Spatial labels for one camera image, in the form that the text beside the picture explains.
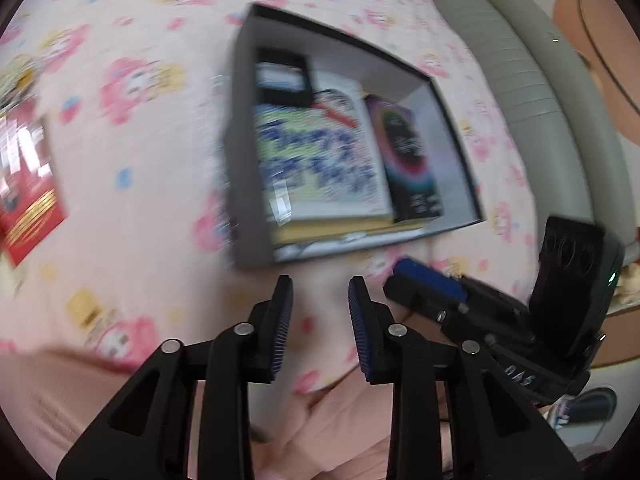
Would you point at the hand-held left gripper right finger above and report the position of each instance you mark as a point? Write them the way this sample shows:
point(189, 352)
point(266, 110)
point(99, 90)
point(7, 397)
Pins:
point(358, 310)

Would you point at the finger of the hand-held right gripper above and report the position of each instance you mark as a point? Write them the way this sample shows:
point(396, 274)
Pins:
point(430, 280)

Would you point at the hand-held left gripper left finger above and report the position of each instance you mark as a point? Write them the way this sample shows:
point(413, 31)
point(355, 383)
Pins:
point(281, 310)

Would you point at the dark grey cardboard box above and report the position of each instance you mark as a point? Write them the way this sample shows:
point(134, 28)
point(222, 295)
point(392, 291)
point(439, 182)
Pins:
point(250, 160)

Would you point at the beige plush toy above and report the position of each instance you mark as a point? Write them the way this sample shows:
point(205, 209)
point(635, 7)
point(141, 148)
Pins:
point(629, 282)

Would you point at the grey round object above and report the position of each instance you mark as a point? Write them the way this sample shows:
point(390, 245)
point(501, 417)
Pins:
point(587, 405)

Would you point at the blue and white book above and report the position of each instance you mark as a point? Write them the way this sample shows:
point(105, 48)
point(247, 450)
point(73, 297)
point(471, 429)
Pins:
point(320, 160)

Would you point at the red pen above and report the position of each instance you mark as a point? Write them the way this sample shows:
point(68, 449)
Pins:
point(337, 115)

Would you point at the grey padded headboard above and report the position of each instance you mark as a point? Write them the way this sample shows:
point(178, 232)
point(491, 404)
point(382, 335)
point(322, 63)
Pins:
point(525, 85)

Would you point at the small black box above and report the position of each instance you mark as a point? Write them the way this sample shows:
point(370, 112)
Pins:
point(282, 77)

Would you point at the pink floral bedsheet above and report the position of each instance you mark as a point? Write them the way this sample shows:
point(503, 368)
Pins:
point(150, 110)

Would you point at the pink cloth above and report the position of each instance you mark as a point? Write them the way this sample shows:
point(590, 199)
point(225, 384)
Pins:
point(50, 410)

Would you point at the red packet with gold print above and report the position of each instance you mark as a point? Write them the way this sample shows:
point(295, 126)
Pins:
point(25, 185)

